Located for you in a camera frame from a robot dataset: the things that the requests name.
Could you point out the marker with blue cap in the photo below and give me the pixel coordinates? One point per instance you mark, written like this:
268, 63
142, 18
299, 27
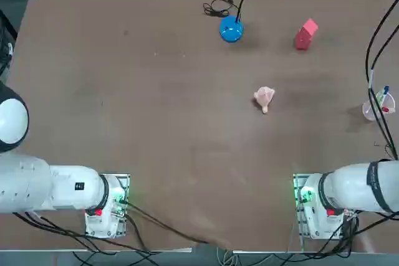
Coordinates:
382, 94

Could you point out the clear plastic cup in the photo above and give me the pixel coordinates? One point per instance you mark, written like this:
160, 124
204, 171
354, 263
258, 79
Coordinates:
369, 111

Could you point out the red foam block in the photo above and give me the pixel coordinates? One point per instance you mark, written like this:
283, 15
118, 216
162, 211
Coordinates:
303, 40

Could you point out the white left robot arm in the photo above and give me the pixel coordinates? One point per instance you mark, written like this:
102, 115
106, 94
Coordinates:
28, 185

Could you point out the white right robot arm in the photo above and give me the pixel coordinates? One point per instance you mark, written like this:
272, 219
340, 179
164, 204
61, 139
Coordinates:
352, 185

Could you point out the pink plush toy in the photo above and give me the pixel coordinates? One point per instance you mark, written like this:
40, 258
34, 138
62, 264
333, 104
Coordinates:
263, 96

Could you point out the marker with red cap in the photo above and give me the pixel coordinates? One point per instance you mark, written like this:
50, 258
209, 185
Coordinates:
386, 109

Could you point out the blue desk lamp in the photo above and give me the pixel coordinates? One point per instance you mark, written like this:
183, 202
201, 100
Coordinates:
231, 29

